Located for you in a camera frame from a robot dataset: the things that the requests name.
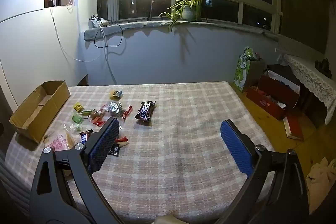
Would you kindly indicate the green white carton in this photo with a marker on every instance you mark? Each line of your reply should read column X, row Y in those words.
column 241, row 74

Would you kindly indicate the small dark chocolate packet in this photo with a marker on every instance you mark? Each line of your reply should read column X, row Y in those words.
column 114, row 151

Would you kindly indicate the cardboard box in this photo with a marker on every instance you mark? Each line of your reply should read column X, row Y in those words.
column 44, row 119

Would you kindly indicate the white lace tablecloth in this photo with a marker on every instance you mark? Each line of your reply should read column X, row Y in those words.
column 309, row 77

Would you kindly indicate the pale green candy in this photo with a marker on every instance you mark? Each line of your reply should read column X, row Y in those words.
column 74, row 127

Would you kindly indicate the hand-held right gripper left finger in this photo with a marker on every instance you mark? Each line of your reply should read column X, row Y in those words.
column 103, row 145

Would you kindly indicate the low red box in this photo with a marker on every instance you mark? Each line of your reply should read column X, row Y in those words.
column 265, row 104

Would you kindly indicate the clear bag of dark snacks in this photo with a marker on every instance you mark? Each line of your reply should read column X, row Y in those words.
column 114, row 108

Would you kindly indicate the white candy wrapper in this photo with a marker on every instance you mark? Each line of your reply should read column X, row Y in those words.
column 124, row 144

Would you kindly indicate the red snack packet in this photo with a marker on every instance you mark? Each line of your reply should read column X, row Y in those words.
column 98, row 122

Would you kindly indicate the red stick packet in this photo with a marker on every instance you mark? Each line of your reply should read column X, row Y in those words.
column 126, row 113

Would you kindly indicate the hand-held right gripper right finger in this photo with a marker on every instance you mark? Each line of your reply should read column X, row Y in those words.
column 236, row 148

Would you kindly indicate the small red wrapper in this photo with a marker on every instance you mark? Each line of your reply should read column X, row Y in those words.
column 122, row 139

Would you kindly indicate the black light stand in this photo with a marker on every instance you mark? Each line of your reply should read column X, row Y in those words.
column 151, row 7

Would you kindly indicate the large brown chocolate bar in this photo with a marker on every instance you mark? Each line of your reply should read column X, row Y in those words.
column 145, row 112

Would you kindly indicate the bread packet with pink print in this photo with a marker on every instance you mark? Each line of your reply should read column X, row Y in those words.
column 59, row 142

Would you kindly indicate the yellow foil snack packet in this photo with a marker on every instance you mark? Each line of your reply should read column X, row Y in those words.
column 115, row 94

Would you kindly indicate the white cabinet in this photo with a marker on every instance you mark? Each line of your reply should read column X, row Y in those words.
column 31, row 43

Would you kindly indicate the dark green packet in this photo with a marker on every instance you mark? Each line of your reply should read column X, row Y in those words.
column 86, row 112

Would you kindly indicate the small brown chocolate bar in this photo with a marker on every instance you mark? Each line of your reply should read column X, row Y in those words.
column 85, row 137

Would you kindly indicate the small yellow packet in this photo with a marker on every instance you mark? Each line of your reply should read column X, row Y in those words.
column 78, row 107

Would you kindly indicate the light green packet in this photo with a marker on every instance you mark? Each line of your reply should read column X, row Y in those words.
column 77, row 119

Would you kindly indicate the potted spider plant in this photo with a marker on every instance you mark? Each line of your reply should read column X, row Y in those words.
column 188, row 12

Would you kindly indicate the dark figurine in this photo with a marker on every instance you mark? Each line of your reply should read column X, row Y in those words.
column 324, row 66

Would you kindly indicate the cream cloth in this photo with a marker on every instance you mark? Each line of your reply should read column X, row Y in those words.
column 319, row 176

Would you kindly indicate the open red box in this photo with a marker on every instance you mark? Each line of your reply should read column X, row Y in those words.
column 278, row 88

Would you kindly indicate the white power strip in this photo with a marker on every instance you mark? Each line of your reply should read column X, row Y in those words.
column 98, row 21

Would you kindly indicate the flat red box lid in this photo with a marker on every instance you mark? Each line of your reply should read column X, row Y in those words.
column 294, row 127

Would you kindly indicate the grey windowsill cloth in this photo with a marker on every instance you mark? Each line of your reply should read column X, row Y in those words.
column 92, row 33

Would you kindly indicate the brown chocolate ball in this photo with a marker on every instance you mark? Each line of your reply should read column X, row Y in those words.
column 95, row 115

